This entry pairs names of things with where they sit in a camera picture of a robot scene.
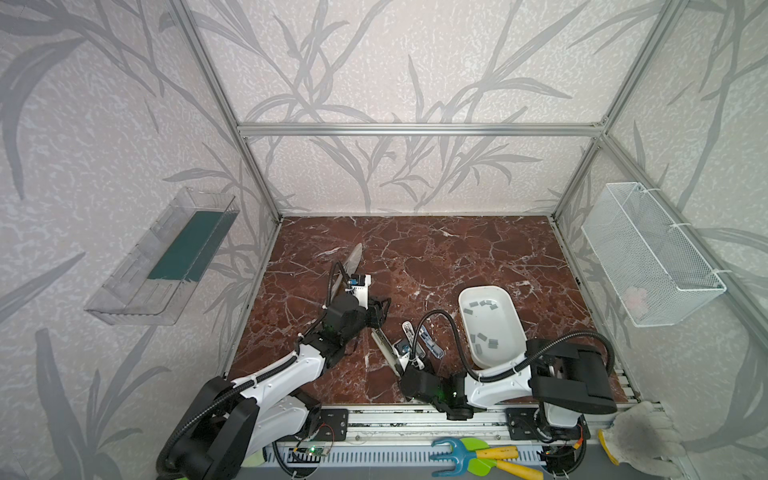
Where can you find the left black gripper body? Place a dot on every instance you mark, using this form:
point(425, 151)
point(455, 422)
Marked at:
point(372, 310)

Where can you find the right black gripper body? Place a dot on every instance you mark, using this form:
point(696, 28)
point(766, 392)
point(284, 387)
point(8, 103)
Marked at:
point(411, 365)

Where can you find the blue staple box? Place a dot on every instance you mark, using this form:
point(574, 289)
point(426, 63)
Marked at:
point(437, 351)

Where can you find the small white cylinder piece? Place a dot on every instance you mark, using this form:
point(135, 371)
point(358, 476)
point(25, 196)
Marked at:
point(415, 346)

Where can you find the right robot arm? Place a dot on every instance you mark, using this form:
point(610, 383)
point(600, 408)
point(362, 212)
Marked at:
point(569, 377)

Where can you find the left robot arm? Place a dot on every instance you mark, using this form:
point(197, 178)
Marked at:
point(231, 420)

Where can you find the metal garden trowel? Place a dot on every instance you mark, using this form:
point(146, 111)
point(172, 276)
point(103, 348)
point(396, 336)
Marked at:
point(351, 264)

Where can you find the teal toy garden rake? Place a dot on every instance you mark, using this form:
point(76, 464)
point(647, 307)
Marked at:
point(470, 455)

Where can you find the white plastic tray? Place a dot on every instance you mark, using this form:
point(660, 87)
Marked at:
point(495, 332)

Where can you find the green toy garden shovel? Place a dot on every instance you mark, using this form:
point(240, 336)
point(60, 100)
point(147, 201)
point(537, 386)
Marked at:
point(504, 463)

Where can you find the white work glove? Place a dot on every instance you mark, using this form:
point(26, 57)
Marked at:
point(644, 438)

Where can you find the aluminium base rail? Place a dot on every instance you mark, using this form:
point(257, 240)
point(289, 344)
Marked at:
point(400, 435)

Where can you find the clear acrylic wall shelf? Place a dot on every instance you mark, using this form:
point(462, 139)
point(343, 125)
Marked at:
point(155, 281)

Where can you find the white wire mesh basket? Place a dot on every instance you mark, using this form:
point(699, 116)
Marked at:
point(658, 274)

